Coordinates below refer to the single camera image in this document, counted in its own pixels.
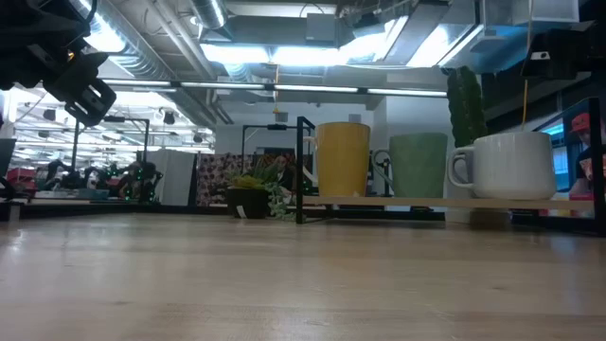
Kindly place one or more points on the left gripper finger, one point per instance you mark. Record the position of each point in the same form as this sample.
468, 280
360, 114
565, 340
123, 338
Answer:
92, 102
80, 66

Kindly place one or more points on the white mug green inside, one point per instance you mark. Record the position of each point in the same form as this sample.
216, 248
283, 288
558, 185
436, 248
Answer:
511, 166

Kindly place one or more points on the sage green mug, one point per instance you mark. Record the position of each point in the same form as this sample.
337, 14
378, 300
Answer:
419, 166

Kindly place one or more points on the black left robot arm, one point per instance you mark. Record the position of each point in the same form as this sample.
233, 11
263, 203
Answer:
12, 42

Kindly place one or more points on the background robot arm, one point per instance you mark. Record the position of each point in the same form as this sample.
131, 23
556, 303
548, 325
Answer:
142, 182

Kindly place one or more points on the person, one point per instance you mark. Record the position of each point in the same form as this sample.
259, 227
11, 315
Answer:
584, 142

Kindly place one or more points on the white background panel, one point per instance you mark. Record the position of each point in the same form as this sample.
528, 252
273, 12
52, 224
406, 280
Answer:
170, 177

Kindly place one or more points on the cactus in white pot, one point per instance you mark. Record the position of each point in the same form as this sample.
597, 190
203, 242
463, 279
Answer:
466, 104

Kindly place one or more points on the floral patterned background panel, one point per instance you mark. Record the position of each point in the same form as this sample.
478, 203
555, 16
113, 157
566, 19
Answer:
213, 177

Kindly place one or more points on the succulent in black pot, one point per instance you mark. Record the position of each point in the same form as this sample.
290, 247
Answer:
248, 201

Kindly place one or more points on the long ceiling light tube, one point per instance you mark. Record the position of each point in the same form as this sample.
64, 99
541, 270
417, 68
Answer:
284, 87

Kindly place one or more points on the grey ceiling box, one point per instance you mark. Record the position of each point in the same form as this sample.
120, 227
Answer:
322, 27

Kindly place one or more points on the tall black background frame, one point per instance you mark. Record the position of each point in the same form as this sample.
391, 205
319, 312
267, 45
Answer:
146, 142

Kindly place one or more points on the silver ventilation duct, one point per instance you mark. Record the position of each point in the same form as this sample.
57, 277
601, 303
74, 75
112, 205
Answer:
208, 12

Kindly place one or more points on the low black background frame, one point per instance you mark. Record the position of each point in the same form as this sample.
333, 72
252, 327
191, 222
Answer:
277, 127

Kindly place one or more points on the wooden shelf black frame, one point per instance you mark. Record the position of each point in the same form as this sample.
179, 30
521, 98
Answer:
402, 202

